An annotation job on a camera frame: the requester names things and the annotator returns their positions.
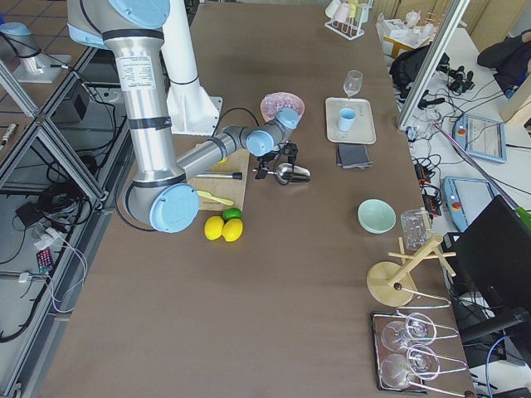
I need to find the upside-down wine glass lower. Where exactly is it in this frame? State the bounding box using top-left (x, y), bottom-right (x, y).
top-left (379, 344), bottom-right (468, 389)

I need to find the clear wine glass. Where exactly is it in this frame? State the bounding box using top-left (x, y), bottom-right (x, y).
top-left (343, 70), bottom-right (363, 100)

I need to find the white wire cup rack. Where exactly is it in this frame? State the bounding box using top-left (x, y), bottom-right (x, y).
top-left (324, 0), bottom-right (373, 41)

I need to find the yellow lemon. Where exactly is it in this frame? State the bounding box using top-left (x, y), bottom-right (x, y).
top-left (222, 218), bottom-right (243, 242)
top-left (203, 216), bottom-right (225, 240)

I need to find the blue teach pendant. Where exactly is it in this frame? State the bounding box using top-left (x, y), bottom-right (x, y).
top-left (442, 176), bottom-right (499, 232)
top-left (452, 114), bottom-right (507, 163)

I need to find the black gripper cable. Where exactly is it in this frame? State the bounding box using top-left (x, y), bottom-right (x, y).
top-left (211, 107), bottom-right (296, 185)

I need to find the aluminium frame post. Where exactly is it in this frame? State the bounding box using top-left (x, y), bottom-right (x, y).
top-left (397, 0), bottom-right (470, 131)

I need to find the pink bowl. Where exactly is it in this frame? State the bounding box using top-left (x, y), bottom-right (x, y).
top-left (260, 91), bottom-right (307, 124)

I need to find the mint green bowl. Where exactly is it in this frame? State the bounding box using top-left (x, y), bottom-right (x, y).
top-left (358, 199), bottom-right (397, 234)

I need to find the green lime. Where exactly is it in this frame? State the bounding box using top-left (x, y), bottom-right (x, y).
top-left (222, 207), bottom-right (242, 221)

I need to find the pink cup in rack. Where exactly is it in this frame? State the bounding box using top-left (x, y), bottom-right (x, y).
top-left (325, 0), bottom-right (350, 22)

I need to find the cream serving tray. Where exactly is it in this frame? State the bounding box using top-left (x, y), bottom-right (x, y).
top-left (325, 97), bottom-right (377, 145)

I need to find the yellow lemon right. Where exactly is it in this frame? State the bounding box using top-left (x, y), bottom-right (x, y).
top-left (222, 218), bottom-right (243, 242)

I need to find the black backpack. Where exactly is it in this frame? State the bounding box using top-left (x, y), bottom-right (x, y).
top-left (389, 45), bottom-right (431, 101)

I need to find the steel muddler black tip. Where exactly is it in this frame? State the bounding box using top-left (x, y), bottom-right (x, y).
top-left (196, 172), bottom-right (243, 180)

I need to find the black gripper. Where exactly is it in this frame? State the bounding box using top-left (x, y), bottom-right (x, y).
top-left (253, 141), bottom-right (299, 180)

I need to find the light blue cup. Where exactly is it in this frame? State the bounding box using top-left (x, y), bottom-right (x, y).
top-left (338, 107), bottom-right (357, 132)

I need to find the yellow lemon left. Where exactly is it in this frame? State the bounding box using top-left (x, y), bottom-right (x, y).
top-left (203, 216), bottom-right (225, 240)

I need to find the wooden cutting board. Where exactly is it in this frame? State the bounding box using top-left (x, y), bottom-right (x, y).
top-left (189, 149), bottom-right (250, 210)

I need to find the clear ice cubes pile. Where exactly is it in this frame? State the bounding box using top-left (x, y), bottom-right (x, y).
top-left (265, 94), bottom-right (302, 119)

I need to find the black tray with glasses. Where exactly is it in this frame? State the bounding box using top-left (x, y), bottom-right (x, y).
top-left (369, 310), bottom-right (470, 391)

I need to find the blue teach pendant near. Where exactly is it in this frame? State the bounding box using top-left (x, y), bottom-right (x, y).
top-left (442, 176), bottom-right (499, 232)

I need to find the blue teach pendant far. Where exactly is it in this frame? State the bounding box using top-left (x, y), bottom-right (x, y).
top-left (452, 114), bottom-right (507, 163)

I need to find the black monitor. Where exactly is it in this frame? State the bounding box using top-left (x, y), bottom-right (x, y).
top-left (443, 196), bottom-right (530, 349)

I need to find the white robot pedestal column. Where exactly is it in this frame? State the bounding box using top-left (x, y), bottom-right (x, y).
top-left (162, 1), bottom-right (222, 136)

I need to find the wooden mug tree stand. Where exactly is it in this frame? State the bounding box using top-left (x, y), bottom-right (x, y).
top-left (366, 228), bottom-right (455, 308)

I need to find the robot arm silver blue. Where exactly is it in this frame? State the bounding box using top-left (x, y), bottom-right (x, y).
top-left (67, 1), bottom-right (300, 233)

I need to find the silver metal ice scoop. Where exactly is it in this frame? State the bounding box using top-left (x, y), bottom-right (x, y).
top-left (267, 163), bottom-right (311, 186)

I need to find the upside-down wine glass upper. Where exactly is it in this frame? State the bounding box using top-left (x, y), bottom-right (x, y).
top-left (380, 313), bottom-right (459, 353)

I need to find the grey folded cloth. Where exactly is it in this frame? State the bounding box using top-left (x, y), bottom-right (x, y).
top-left (336, 143), bottom-right (372, 169)

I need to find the upside-down wine glass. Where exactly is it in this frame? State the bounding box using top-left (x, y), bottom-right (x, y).
top-left (380, 313), bottom-right (459, 353)
top-left (379, 344), bottom-right (468, 389)

